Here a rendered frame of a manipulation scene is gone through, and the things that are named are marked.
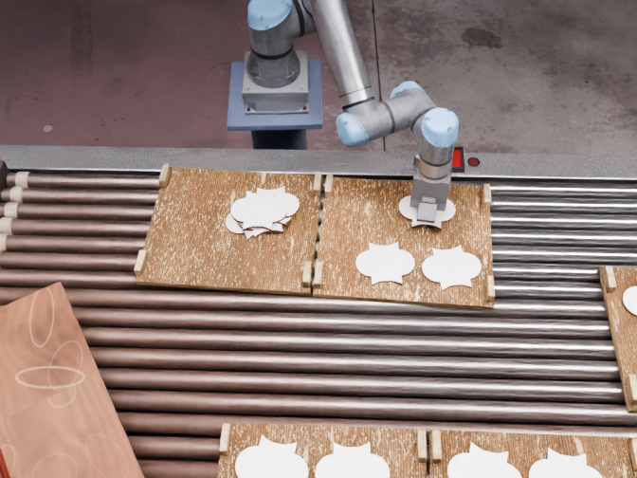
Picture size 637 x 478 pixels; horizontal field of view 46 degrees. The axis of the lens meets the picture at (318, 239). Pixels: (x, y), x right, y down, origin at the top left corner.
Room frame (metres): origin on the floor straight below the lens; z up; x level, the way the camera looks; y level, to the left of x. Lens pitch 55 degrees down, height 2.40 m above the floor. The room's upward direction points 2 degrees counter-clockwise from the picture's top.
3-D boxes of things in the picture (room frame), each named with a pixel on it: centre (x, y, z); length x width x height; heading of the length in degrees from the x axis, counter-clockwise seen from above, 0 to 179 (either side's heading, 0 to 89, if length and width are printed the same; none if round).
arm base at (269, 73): (1.61, 0.11, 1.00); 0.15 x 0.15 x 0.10
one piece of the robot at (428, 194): (1.08, -0.26, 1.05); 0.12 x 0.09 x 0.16; 168
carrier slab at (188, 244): (1.08, 0.21, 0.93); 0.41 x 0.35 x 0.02; 83
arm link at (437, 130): (1.11, -0.27, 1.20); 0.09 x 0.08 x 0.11; 24
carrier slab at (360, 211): (1.03, -0.21, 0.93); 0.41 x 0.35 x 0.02; 83
